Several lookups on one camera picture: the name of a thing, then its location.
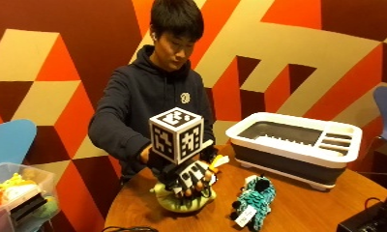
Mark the the person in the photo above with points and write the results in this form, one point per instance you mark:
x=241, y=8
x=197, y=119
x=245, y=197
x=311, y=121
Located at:
x=138, y=93

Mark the round green plush toy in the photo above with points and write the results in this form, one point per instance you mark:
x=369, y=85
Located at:
x=47, y=208

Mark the black electronic device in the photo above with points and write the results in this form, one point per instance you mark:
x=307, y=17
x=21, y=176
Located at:
x=374, y=217

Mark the yellow plush toy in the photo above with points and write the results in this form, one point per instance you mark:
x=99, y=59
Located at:
x=15, y=182

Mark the teal patterned plush toy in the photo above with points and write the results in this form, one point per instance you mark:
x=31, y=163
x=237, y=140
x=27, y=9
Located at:
x=255, y=199

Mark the green soft toy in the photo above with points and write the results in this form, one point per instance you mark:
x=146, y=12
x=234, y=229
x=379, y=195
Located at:
x=183, y=203

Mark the white paper tag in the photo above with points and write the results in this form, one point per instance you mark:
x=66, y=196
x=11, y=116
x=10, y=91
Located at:
x=246, y=216

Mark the white grey dish rack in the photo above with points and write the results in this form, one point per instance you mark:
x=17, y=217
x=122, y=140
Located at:
x=293, y=145

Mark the white marker cube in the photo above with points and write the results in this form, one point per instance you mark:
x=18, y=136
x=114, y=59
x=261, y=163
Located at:
x=177, y=135

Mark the light blue chair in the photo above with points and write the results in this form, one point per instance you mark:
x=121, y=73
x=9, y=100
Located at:
x=9, y=141

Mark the yellow orange soft toy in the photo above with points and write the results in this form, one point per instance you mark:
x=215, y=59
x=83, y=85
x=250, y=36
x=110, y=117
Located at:
x=219, y=161

